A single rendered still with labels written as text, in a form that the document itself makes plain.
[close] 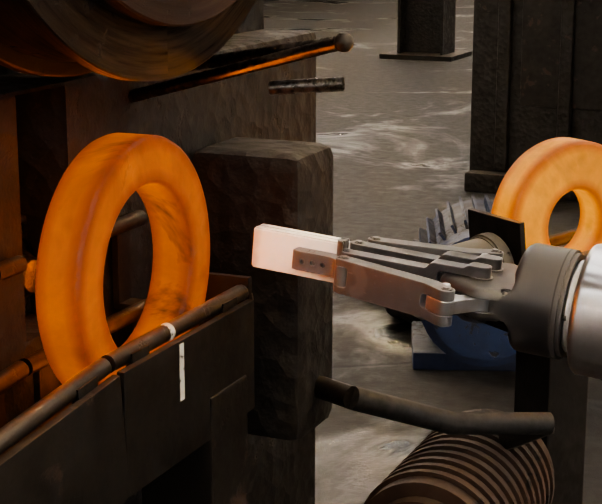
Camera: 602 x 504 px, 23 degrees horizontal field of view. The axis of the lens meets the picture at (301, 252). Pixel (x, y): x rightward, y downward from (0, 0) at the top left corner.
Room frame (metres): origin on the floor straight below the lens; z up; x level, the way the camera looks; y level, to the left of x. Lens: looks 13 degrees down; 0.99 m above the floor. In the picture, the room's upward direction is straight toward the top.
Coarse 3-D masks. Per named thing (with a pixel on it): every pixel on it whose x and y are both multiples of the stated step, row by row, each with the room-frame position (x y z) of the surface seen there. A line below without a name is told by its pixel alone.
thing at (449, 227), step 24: (456, 216) 3.19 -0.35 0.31; (432, 240) 3.07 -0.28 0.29; (456, 240) 2.93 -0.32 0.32; (432, 336) 2.92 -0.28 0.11; (456, 336) 2.90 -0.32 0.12; (480, 336) 2.90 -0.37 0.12; (504, 336) 2.89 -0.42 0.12; (432, 360) 3.04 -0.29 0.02; (456, 360) 3.03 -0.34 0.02; (480, 360) 2.92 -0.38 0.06; (504, 360) 2.91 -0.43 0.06
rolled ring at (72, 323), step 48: (96, 144) 0.93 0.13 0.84; (144, 144) 0.94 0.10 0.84; (96, 192) 0.89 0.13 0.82; (144, 192) 0.99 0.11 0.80; (192, 192) 1.00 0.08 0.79; (48, 240) 0.88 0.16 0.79; (96, 240) 0.88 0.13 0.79; (192, 240) 1.00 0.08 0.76; (48, 288) 0.87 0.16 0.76; (96, 288) 0.88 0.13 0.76; (192, 288) 1.00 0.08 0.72; (48, 336) 0.87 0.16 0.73; (96, 336) 0.88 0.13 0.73
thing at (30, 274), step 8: (24, 248) 1.00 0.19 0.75; (24, 256) 0.98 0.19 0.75; (32, 256) 0.99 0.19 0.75; (32, 264) 0.98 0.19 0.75; (24, 272) 0.97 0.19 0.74; (32, 272) 0.98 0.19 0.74; (24, 280) 0.97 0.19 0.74; (32, 280) 0.98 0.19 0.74; (24, 288) 0.97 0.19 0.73; (32, 288) 0.98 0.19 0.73; (24, 296) 0.98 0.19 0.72
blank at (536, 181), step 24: (552, 144) 1.31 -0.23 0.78; (576, 144) 1.30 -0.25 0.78; (600, 144) 1.32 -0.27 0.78; (528, 168) 1.28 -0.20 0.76; (552, 168) 1.29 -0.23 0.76; (576, 168) 1.30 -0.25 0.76; (600, 168) 1.32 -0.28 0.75; (504, 192) 1.29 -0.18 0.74; (528, 192) 1.27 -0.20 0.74; (552, 192) 1.29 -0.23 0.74; (576, 192) 1.34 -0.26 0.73; (600, 192) 1.32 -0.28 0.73; (504, 216) 1.27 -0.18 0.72; (528, 216) 1.27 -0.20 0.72; (600, 216) 1.32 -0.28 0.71; (528, 240) 1.27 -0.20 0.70; (576, 240) 1.34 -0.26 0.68; (600, 240) 1.32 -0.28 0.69
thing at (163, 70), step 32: (0, 0) 0.82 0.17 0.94; (32, 0) 0.80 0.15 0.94; (64, 0) 0.83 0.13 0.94; (0, 32) 0.86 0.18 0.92; (32, 32) 0.85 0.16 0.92; (64, 32) 0.83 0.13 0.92; (96, 32) 0.86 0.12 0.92; (128, 32) 0.89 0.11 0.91; (160, 32) 0.93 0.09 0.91; (192, 32) 0.97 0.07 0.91; (224, 32) 1.01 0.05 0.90; (96, 64) 0.86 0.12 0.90; (128, 64) 0.89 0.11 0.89; (160, 64) 0.93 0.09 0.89; (192, 64) 0.97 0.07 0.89
